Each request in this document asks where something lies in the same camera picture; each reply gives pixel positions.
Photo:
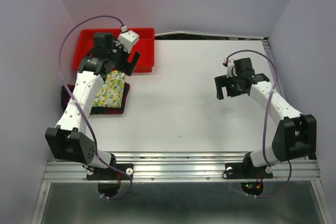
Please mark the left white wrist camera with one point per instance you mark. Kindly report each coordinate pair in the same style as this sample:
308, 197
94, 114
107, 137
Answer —
128, 39

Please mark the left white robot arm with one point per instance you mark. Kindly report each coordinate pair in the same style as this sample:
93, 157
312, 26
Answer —
67, 139

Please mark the aluminium rail frame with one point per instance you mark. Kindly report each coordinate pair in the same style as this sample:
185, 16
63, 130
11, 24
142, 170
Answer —
179, 138

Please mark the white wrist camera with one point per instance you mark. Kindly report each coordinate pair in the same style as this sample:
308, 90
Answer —
128, 39
230, 68

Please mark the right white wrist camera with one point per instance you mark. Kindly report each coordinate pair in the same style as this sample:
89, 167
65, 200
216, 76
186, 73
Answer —
230, 68

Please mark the lemon print skirt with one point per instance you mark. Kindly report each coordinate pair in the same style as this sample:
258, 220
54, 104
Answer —
110, 94

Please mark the red black plaid skirt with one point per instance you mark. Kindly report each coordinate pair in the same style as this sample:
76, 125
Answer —
65, 97

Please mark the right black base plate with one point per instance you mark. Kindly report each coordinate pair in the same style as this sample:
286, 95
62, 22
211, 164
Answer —
252, 178

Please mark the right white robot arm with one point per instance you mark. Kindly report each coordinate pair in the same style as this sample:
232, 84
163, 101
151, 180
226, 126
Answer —
296, 133

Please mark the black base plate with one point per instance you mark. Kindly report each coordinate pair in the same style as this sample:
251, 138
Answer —
252, 178
110, 185

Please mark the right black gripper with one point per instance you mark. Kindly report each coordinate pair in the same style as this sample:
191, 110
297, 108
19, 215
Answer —
222, 81

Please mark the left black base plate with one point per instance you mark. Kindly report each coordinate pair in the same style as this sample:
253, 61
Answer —
110, 185

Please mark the red plastic bin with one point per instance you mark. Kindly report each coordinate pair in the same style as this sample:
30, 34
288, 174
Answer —
145, 46

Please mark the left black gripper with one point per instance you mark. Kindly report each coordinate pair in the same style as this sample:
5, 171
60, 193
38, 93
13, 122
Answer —
124, 66

